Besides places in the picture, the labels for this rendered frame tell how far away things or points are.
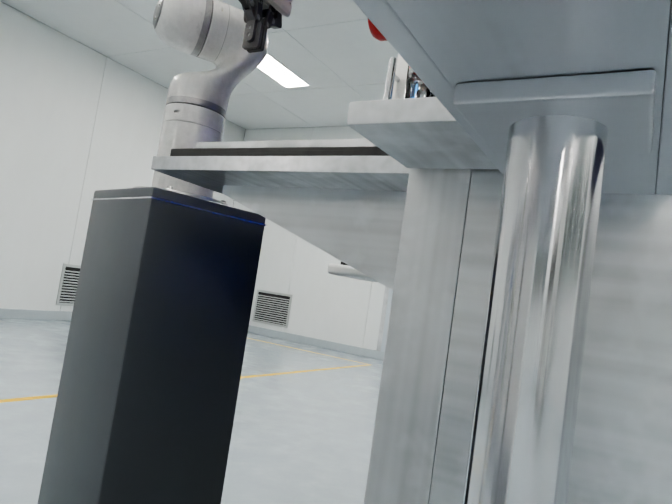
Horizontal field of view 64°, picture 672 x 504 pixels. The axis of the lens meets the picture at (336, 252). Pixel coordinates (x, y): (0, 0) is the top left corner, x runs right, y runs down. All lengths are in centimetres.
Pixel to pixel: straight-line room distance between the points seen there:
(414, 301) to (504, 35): 33
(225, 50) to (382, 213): 62
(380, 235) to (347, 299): 623
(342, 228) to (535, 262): 44
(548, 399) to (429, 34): 18
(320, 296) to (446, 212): 658
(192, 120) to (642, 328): 86
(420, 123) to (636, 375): 26
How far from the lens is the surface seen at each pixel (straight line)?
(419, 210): 54
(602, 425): 50
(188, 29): 117
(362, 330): 678
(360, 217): 69
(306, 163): 64
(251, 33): 91
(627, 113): 30
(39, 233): 632
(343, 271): 148
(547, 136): 30
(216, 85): 114
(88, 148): 662
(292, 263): 738
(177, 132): 111
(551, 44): 26
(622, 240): 50
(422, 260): 53
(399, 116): 42
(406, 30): 25
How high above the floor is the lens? 73
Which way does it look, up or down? 4 degrees up
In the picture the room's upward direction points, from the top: 8 degrees clockwise
